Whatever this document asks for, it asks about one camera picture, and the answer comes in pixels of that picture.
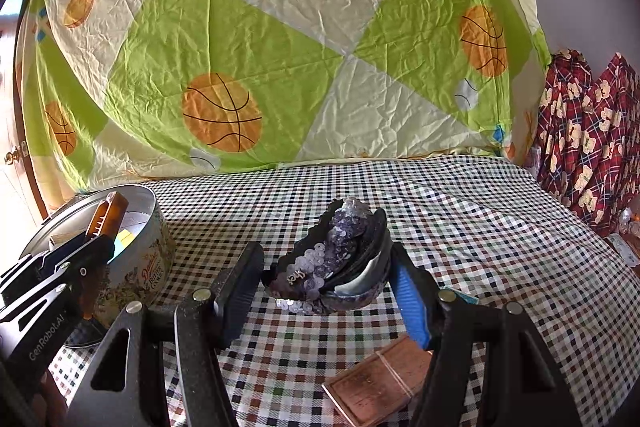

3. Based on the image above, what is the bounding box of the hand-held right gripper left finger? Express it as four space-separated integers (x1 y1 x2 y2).
65 241 266 427

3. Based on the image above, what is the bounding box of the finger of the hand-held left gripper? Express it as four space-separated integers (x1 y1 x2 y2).
0 234 117 323
0 249 63 295

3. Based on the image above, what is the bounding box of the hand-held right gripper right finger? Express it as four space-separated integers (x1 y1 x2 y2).
389 242 583 427

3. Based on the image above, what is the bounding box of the brown plastic clip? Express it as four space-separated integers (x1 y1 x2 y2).
84 191 131 239

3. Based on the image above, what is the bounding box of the round metal cookie tin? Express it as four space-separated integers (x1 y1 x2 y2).
17 183 177 349

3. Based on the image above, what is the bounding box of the rose gold compact box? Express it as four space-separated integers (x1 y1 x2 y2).
321 334 436 425

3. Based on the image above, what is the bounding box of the checked bedsheet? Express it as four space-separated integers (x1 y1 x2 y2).
47 154 640 427

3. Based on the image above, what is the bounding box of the brown wooden door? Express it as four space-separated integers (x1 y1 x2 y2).
0 0 51 220

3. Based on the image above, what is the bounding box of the small white box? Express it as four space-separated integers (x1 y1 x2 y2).
607 233 640 267

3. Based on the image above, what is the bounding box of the red plaid bear print cloth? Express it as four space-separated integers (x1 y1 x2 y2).
525 49 640 238

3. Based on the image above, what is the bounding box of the green basketball print sheet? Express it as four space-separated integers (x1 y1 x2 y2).
17 0 553 195

